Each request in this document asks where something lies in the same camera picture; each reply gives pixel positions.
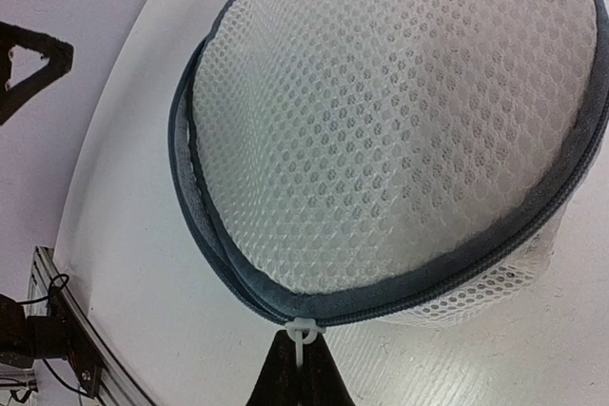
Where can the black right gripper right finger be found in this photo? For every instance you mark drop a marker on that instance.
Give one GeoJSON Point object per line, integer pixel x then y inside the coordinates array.
{"type": "Point", "coordinates": [320, 379]}

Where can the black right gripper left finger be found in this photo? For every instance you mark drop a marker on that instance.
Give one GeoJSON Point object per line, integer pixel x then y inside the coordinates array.
{"type": "Point", "coordinates": [278, 382]}

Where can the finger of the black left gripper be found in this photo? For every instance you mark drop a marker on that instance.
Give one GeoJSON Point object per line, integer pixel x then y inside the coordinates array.
{"type": "Point", "coordinates": [38, 68]}

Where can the white zip tie zipper pull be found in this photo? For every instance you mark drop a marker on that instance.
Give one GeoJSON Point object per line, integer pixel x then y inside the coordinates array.
{"type": "Point", "coordinates": [302, 332]}

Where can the white mesh laundry bag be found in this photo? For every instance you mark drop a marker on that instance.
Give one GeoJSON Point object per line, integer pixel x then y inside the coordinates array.
{"type": "Point", "coordinates": [346, 160]}

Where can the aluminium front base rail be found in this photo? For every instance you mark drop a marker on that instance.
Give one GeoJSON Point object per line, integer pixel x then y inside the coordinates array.
{"type": "Point", "coordinates": [100, 375]}

